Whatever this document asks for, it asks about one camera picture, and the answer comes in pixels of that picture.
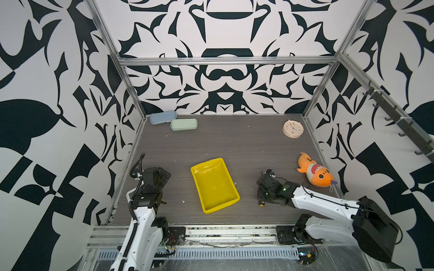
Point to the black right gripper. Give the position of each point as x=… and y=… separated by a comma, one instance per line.
x=259, y=191

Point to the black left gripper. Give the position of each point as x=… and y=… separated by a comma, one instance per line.
x=164, y=179

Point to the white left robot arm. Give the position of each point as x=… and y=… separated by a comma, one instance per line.
x=146, y=230

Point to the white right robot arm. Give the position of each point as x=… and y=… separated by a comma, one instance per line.
x=361, y=223

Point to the yellow plastic bin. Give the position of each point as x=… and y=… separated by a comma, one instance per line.
x=214, y=185

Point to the orange plush fish toy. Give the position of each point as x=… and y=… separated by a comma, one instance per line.
x=316, y=174

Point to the green glasses case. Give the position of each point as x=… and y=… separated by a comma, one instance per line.
x=184, y=124

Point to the blue-grey glasses case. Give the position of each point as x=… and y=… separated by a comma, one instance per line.
x=162, y=117

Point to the round beige alarm clock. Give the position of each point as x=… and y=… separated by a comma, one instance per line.
x=293, y=129

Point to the white slotted cable duct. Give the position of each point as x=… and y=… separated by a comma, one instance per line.
x=213, y=253

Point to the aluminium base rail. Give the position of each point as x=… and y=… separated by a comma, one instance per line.
x=241, y=235

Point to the aluminium cage frame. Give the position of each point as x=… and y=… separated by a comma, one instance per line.
x=244, y=68

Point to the black wall hook rail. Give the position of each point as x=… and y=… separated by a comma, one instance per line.
x=408, y=125

